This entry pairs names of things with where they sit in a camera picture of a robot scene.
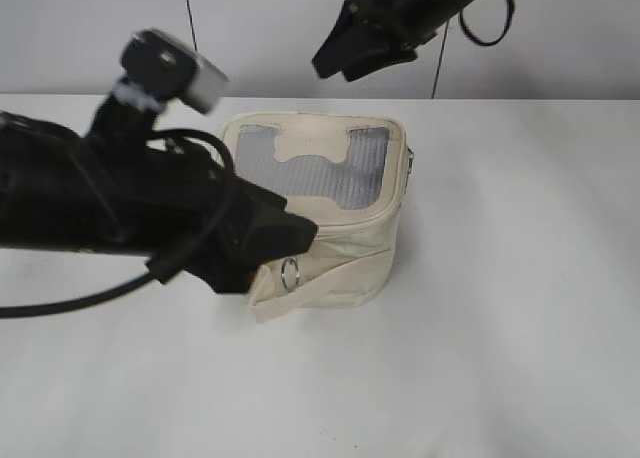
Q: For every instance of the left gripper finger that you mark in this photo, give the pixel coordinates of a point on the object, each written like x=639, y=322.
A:
x=225, y=276
x=271, y=231

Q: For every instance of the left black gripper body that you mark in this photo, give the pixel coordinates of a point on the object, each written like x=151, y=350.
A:
x=217, y=239

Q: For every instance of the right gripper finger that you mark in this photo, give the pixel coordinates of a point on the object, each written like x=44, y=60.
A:
x=328, y=61
x=361, y=62

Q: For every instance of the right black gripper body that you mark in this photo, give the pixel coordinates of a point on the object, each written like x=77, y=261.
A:
x=396, y=21

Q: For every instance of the silver ring zipper pull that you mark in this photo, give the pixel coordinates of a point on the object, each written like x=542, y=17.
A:
x=290, y=274

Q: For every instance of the cream zippered bag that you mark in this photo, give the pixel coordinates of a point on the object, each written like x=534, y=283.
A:
x=345, y=173

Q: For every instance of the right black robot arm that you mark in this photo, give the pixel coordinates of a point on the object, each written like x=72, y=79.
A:
x=444, y=10

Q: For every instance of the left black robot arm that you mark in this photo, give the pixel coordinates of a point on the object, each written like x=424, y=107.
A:
x=160, y=195

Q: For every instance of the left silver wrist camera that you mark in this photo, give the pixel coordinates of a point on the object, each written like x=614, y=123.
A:
x=166, y=68

